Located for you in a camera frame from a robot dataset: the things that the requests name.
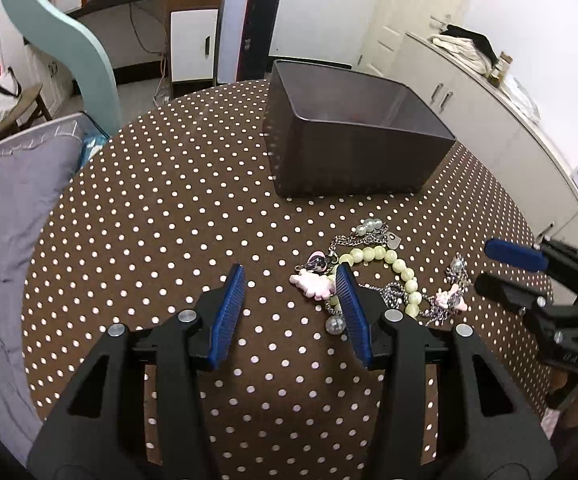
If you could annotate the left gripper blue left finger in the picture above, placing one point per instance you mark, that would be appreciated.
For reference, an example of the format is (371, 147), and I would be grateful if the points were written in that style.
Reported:
(225, 307)

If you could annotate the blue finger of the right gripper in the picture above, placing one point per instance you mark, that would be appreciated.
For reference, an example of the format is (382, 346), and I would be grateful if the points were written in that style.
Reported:
(513, 297)
(522, 257)

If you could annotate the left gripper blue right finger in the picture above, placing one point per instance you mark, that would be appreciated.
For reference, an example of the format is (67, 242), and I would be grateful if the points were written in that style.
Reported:
(353, 300)

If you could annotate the silver pearl charm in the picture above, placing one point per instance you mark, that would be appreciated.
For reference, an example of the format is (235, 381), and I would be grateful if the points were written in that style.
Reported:
(335, 325)

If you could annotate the pink plush charm keychain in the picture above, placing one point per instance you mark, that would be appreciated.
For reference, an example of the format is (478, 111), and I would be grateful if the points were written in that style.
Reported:
(312, 285)

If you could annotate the white bear keychain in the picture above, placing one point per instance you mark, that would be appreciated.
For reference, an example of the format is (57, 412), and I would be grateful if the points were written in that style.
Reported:
(451, 299)

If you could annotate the brown polka dot tablecloth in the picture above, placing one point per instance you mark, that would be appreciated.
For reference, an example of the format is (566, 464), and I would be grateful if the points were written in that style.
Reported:
(164, 210)

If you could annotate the white sideboard cabinet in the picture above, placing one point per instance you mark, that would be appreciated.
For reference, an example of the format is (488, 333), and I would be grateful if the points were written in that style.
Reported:
(515, 151)

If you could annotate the small brown bottle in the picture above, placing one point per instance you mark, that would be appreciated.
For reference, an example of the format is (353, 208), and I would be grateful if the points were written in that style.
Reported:
(499, 70)

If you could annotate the dark grey storage box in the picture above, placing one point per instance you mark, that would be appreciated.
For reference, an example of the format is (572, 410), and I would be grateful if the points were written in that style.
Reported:
(331, 131)

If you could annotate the white folded cloth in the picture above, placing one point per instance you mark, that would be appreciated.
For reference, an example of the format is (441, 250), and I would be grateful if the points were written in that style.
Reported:
(464, 51)

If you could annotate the teal striped pillow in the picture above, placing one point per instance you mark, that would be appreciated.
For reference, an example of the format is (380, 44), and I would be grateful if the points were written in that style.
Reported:
(93, 141)

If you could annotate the black bag on sideboard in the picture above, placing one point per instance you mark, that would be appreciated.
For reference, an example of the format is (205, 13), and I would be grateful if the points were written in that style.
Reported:
(480, 41)

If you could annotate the grey bed blanket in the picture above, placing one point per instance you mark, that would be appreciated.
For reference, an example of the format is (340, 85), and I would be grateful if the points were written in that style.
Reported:
(35, 166)

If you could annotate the cream room door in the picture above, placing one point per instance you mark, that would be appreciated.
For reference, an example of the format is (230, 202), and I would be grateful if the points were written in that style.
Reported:
(393, 19)

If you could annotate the wooden stool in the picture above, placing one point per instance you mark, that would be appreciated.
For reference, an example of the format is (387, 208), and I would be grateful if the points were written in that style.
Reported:
(30, 107)

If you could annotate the white brown small cabinet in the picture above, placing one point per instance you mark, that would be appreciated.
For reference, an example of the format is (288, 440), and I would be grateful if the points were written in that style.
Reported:
(191, 27)

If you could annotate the white black suitcase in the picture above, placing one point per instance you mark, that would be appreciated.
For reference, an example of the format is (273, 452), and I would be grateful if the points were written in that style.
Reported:
(244, 37)

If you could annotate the white tote bag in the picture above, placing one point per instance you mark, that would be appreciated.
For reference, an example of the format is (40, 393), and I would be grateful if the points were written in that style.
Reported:
(10, 93)

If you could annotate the dark wall desk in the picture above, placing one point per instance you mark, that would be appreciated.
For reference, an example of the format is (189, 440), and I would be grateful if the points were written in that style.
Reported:
(132, 32)

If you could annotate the teal curved bed frame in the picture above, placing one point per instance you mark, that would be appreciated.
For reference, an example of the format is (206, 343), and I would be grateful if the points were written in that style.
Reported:
(76, 47)

